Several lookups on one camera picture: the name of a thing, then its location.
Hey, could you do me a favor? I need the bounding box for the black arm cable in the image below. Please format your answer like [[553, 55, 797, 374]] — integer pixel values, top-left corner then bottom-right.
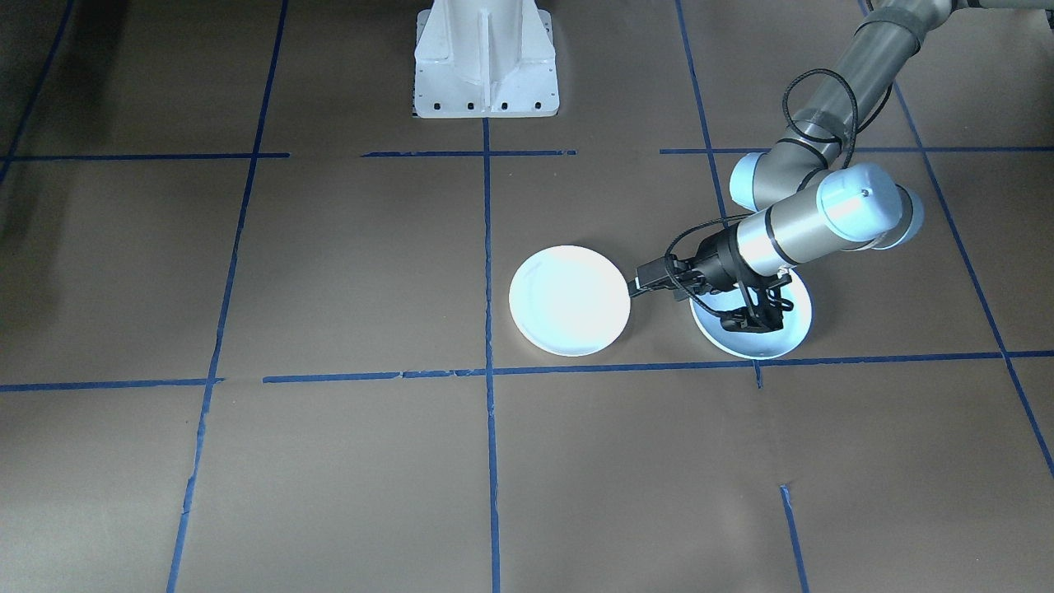
[[664, 68, 895, 315]]

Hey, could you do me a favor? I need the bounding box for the white ribbed plate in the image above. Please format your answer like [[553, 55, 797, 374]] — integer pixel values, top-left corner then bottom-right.
[[508, 245, 632, 357]]

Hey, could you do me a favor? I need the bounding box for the light blue ribbed plate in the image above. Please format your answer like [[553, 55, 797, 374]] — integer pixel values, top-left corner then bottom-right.
[[696, 325, 811, 362], [690, 268, 813, 357]]

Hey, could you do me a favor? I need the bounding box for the white bolted mount base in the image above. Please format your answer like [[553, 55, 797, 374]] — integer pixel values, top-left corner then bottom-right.
[[411, 0, 562, 119]]

